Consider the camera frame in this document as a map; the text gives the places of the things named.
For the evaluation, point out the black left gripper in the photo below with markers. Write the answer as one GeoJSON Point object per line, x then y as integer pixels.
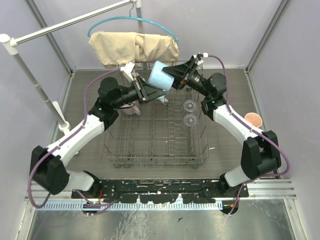
{"type": "Point", "coordinates": [140, 89]}

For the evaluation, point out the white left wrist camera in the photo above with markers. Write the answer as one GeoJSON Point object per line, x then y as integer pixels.
{"type": "Point", "coordinates": [127, 71]}

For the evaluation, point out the beige cloth on hanger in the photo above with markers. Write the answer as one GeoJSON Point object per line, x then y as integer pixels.
{"type": "Point", "coordinates": [120, 48]}

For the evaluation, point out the blue ceramic mug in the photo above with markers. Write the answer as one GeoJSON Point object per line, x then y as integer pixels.
{"type": "Point", "coordinates": [160, 79]}

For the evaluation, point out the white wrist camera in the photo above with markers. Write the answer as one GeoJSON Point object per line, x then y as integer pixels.
{"type": "Point", "coordinates": [198, 58]}
{"type": "Point", "coordinates": [127, 71]}

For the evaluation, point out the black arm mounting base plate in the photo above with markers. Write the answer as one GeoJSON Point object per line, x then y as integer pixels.
{"type": "Point", "coordinates": [160, 191]}

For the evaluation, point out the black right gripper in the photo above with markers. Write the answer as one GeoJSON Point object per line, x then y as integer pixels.
{"type": "Point", "coordinates": [182, 73]}

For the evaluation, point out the grey wire dish rack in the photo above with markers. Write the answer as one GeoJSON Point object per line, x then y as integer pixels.
{"type": "Point", "coordinates": [154, 137]}

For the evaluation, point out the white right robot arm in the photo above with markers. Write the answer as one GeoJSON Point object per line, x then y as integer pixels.
{"type": "Point", "coordinates": [260, 151]}

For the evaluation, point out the clear faceted glass cup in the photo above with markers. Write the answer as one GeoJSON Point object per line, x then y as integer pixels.
{"type": "Point", "coordinates": [190, 107]}

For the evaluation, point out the pink ceramic mug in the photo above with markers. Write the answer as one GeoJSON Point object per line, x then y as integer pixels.
{"type": "Point", "coordinates": [254, 119]}

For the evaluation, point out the lilac ceramic mug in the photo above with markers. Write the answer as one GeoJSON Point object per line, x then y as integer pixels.
{"type": "Point", "coordinates": [131, 108]}

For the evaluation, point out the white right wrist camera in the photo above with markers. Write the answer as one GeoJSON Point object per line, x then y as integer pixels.
{"type": "Point", "coordinates": [198, 58]}

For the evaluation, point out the white clothes rail stand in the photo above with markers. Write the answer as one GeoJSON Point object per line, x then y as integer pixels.
{"type": "Point", "coordinates": [25, 120]}

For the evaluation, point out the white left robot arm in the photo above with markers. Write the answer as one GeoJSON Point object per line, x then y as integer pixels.
{"type": "Point", "coordinates": [48, 164]}

